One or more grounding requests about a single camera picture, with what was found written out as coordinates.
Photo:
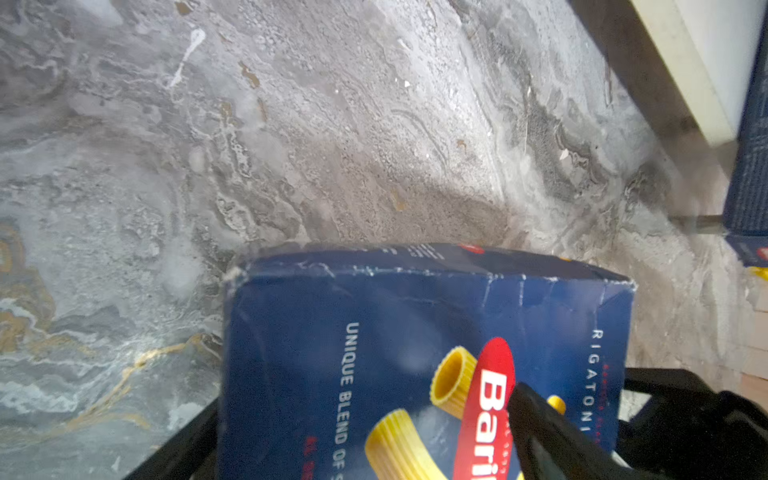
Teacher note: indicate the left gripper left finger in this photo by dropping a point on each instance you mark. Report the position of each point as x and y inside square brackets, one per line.
[189, 454]

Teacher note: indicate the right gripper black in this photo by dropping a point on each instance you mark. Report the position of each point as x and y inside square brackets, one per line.
[686, 430]

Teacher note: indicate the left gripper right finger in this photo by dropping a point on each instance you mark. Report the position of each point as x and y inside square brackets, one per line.
[548, 446]

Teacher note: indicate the blue Barilla rigatoni box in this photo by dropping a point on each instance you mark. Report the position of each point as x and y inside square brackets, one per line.
[398, 362]

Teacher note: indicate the blue Barilla spaghetti box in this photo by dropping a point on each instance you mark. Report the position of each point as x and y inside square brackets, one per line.
[745, 210]

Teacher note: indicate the yellow Pastatime spaghetti bag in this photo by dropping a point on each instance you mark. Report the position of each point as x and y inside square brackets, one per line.
[760, 272]

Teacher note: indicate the white two-tier shelf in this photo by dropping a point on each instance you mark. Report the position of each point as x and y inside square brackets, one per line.
[710, 49]

